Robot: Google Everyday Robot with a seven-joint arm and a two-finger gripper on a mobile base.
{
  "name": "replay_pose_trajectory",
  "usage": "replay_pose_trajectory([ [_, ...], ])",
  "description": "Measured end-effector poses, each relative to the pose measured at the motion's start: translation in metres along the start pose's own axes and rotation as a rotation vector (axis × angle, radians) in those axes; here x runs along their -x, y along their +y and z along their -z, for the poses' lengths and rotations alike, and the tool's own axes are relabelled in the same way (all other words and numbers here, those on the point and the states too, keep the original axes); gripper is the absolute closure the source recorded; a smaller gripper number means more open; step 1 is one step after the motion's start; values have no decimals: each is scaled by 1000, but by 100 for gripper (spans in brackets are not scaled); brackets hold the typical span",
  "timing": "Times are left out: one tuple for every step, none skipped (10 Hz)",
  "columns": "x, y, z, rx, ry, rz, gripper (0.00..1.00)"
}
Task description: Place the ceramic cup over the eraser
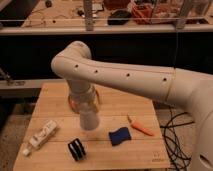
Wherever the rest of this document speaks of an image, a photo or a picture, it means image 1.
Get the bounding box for wooden board table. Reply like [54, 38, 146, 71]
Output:
[13, 82, 170, 171]

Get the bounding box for orange object on bench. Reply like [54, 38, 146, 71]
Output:
[132, 5, 152, 24]

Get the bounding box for blue sponge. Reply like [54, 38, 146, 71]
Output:
[108, 127, 131, 146]

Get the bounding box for metal vertical post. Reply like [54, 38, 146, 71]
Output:
[83, 0, 93, 31]

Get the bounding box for orange toy carrot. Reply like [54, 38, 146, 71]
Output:
[127, 116, 154, 136]

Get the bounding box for black bag on bench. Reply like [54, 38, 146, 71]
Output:
[107, 10, 131, 25]

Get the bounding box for black cable bundle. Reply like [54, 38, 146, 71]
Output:
[159, 106, 198, 171]

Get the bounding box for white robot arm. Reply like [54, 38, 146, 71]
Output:
[51, 41, 213, 171]

